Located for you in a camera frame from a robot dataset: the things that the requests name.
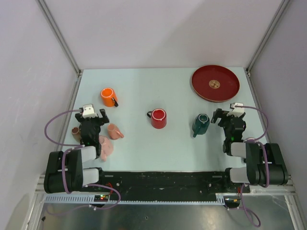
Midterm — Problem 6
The grey cable duct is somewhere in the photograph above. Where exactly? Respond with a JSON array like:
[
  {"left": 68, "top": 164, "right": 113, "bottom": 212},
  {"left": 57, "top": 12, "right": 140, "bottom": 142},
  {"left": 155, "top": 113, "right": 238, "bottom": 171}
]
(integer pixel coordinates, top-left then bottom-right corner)
[{"left": 43, "top": 194, "right": 240, "bottom": 205}]

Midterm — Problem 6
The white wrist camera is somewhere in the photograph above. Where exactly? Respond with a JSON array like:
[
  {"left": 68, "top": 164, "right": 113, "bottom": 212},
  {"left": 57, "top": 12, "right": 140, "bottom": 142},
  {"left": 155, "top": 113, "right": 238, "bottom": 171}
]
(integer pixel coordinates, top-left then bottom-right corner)
[
  {"left": 227, "top": 102, "right": 245, "bottom": 117},
  {"left": 82, "top": 104, "right": 97, "bottom": 118}
]

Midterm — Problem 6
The small brown cup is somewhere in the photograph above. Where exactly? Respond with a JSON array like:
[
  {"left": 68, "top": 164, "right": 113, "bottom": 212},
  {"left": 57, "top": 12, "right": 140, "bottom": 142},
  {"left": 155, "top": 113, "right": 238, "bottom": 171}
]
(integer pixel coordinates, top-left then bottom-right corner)
[{"left": 71, "top": 127, "right": 81, "bottom": 144}]

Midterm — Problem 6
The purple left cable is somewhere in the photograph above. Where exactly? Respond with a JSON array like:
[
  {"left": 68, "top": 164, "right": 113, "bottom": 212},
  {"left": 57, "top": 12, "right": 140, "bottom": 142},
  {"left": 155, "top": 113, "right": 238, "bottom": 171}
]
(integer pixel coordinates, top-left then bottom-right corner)
[{"left": 45, "top": 109, "right": 85, "bottom": 146}]

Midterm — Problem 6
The small salmon mug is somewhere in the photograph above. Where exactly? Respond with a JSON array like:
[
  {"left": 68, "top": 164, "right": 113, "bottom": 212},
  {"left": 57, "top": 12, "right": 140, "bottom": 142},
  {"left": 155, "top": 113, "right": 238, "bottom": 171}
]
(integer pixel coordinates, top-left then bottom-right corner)
[{"left": 107, "top": 123, "right": 124, "bottom": 140}]

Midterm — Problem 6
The round red tray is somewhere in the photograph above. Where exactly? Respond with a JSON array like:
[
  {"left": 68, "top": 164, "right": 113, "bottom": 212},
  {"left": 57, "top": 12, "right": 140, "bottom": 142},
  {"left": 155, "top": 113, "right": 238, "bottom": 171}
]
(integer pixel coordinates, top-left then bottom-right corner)
[{"left": 190, "top": 65, "right": 240, "bottom": 103}]

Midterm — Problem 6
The purple cable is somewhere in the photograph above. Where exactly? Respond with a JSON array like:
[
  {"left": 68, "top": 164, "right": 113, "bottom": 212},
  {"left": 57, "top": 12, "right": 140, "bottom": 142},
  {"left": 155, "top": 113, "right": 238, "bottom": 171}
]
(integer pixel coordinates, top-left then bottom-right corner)
[
  {"left": 45, "top": 109, "right": 85, "bottom": 146},
  {"left": 239, "top": 105, "right": 269, "bottom": 144}
]

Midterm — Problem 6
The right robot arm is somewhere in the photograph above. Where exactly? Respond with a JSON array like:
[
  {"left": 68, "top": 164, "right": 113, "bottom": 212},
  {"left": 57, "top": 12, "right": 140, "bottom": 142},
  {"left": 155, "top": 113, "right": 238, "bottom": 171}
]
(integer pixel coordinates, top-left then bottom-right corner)
[{"left": 211, "top": 108, "right": 289, "bottom": 192}]

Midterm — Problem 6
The orange mug black handle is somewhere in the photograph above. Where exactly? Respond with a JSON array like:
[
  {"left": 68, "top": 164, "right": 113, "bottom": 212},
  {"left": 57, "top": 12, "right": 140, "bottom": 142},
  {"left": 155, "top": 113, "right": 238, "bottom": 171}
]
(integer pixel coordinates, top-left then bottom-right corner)
[{"left": 100, "top": 88, "right": 118, "bottom": 107}]

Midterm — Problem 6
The dark green mug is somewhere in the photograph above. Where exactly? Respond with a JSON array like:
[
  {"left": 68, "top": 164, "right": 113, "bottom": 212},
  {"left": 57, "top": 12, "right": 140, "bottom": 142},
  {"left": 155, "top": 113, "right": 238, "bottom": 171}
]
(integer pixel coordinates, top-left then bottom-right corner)
[{"left": 192, "top": 114, "right": 210, "bottom": 138}]

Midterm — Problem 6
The lilac mug black handle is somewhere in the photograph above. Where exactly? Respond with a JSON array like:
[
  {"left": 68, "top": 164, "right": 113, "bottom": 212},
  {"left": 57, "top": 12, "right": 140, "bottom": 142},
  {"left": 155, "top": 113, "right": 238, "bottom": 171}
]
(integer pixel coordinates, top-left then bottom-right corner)
[{"left": 244, "top": 138, "right": 257, "bottom": 143}]

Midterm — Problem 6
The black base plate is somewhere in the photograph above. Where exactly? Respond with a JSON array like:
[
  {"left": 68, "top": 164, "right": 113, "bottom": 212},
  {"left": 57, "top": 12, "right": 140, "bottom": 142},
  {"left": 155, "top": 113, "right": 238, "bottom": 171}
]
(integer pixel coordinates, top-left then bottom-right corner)
[{"left": 96, "top": 171, "right": 241, "bottom": 193}]

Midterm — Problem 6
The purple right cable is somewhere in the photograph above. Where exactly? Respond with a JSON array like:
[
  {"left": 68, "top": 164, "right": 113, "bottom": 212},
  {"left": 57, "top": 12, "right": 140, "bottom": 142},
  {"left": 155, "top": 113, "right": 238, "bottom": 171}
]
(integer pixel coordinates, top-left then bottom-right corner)
[{"left": 239, "top": 105, "right": 269, "bottom": 144}]

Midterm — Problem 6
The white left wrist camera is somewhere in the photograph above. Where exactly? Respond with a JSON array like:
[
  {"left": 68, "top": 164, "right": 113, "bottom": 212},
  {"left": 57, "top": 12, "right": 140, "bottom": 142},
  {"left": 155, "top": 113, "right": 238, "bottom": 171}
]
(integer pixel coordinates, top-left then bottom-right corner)
[{"left": 82, "top": 104, "right": 97, "bottom": 118}]

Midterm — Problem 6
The large pink mug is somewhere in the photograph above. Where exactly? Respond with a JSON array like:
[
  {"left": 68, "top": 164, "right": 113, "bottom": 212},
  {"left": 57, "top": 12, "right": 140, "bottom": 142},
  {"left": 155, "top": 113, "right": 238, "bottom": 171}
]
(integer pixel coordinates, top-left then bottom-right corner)
[{"left": 99, "top": 136, "right": 114, "bottom": 161}]

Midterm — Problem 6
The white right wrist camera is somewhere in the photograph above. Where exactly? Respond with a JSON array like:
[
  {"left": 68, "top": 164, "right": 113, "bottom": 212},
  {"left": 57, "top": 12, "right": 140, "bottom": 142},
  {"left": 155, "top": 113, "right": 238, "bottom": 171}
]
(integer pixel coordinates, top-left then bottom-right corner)
[{"left": 227, "top": 102, "right": 245, "bottom": 117}]

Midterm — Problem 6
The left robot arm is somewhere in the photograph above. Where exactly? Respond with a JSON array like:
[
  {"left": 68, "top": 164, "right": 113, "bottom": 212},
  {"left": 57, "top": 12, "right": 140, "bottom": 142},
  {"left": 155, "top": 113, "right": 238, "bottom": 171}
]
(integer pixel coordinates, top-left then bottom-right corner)
[{"left": 44, "top": 105, "right": 109, "bottom": 194}]

